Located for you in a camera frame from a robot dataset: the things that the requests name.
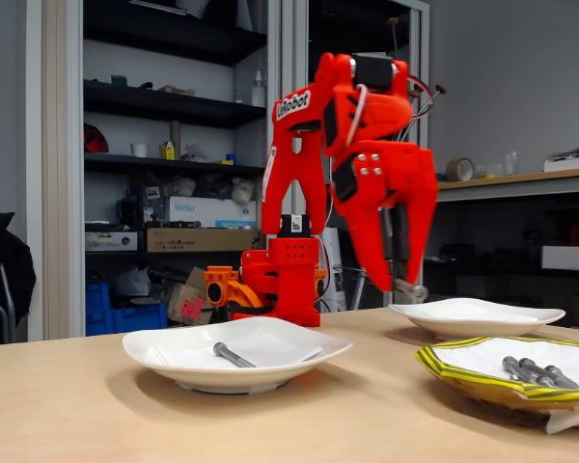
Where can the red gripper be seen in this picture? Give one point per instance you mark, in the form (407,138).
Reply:
(405,169)

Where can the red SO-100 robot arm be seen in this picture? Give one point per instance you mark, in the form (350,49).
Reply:
(275,193)

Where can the white printed package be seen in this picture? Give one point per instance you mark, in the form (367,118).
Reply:
(337,260)

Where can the brown packing tape roll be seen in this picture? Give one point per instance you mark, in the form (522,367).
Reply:
(449,170)

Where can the orange printed table clamp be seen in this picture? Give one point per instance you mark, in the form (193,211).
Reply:
(322,275)
(222,277)

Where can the clear plastic tub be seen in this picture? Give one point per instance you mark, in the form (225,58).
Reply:
(492,170)

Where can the white square plate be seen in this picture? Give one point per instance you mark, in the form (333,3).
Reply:
(231,378)
(463,330)

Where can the clear plastic cup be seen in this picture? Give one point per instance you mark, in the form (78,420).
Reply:
(511,164)

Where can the wooden top workbench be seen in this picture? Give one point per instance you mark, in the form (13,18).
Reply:
(535,185)

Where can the white fluffy bundle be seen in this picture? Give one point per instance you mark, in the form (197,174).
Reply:
(242,190)

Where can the small blue item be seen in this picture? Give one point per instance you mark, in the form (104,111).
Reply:
(230,159)

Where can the white storage box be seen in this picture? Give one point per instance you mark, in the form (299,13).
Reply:
(569,258)

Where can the small red object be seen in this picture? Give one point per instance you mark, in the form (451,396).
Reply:
(574,235)

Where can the white Weller box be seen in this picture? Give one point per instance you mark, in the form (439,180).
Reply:
(212,209)

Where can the long flat white box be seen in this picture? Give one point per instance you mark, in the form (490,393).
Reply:
(569,165)

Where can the grey metal shelf cabinet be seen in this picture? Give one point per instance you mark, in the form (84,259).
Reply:
(289,72)
(63,193)

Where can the yellow-green striped paper tray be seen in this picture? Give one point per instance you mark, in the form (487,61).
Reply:
(487,393)

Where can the white plastic squeeze bottle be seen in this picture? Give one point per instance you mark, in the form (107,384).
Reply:
(258,94)

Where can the flat brown cardboard box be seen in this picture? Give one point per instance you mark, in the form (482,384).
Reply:
(188,239)

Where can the metal coat stand wooden knobs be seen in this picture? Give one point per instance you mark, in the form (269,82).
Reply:
(392,21)

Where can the crumpled clear plastic bag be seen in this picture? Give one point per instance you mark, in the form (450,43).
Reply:
(194,153)

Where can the cardboard box pink sticker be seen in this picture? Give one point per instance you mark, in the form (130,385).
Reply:
(176,291)

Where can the short bolt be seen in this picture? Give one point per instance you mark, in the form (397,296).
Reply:
(564,377)

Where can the brown cardboard tube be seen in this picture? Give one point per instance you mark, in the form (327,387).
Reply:
(175,137)

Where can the small yellow carton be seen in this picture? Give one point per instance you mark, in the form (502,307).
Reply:
(167,152)

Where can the flat cardboard piece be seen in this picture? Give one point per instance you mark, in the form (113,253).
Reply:
(176,90)

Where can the black electronic device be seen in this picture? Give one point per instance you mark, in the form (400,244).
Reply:
(132,212)

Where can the white paper cup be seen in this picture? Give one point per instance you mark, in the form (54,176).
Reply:
(139,150)

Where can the white plastic bag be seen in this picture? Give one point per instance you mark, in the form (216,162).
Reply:
(130,282)

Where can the blue plastic crate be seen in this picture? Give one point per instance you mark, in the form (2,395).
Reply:
(140,318)
(96,299)

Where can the white printed picture box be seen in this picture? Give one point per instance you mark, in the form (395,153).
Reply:
(111,241)

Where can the red black helmet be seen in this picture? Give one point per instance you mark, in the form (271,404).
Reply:
(96,142)

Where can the small dark grey box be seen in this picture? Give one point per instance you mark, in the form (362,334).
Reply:
(118,80)

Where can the black jacket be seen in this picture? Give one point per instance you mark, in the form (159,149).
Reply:
(5,260)

